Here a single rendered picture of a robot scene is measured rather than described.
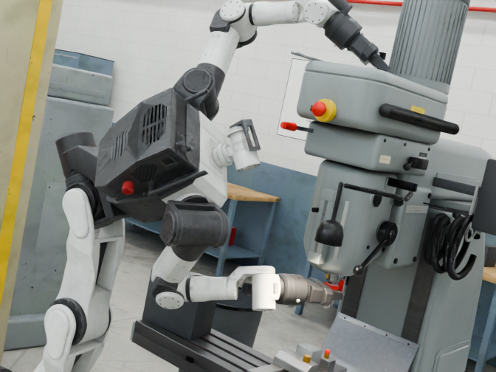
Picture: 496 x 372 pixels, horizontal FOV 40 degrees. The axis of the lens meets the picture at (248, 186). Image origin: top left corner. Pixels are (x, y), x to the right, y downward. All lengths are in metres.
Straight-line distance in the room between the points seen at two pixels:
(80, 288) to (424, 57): 1.22
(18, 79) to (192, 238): 1.69
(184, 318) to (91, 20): 8.02
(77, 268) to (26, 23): 1.45
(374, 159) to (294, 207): 5.42
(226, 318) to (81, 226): 2.04
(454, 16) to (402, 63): 0.20
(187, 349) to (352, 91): 1.02
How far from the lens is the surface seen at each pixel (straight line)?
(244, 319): 3.92
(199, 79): 1.91
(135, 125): 1.79
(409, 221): 2.09
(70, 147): 2.03
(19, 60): 3.18
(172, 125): 1.70
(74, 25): 10.38
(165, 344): 2.36
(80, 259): 2.00
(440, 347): 2.42
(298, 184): 7.20
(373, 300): 2.40
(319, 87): 1.83
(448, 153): 2.26
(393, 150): 1.90
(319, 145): 1.92
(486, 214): 2.05
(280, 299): 1.93
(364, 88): 1.76
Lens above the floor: 1.72
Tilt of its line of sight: 6 degrees down
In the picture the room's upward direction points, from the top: 12 degrees clockwise
